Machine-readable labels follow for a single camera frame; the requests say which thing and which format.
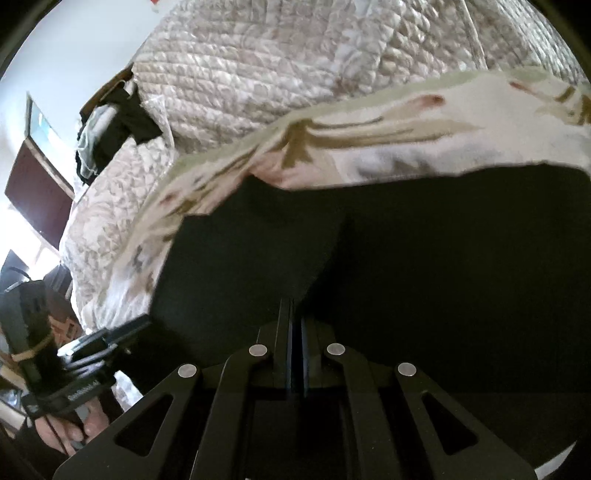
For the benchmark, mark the cream floral fleece blanket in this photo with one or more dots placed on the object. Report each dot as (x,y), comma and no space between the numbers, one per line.
(369,134)

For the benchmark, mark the pile of black clothes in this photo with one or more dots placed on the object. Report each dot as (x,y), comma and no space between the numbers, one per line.
(124,120)

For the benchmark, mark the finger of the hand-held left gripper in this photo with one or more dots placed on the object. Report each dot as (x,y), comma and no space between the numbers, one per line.
(101,357)
(115,332)

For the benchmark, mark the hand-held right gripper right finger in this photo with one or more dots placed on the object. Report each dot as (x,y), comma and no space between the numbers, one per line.
(369,415)

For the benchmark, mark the dark red wooden cabinet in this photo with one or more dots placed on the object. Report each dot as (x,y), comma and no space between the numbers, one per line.
(39,198)

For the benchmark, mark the person's left hand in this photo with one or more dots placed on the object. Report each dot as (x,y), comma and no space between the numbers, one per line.
(94,424)

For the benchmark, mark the black pants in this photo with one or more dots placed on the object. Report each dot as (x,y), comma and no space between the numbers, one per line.
(415,258)

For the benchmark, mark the quilted grey-pink bedspread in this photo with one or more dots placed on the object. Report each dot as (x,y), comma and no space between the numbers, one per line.
(277,64)

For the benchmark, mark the framed mirror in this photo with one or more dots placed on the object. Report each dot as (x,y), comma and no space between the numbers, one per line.
(44,124)

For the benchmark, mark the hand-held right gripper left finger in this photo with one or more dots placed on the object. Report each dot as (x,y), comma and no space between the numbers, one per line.
(231,415)

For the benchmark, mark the white cloth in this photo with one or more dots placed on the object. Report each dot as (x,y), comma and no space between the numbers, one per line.
(94,138)

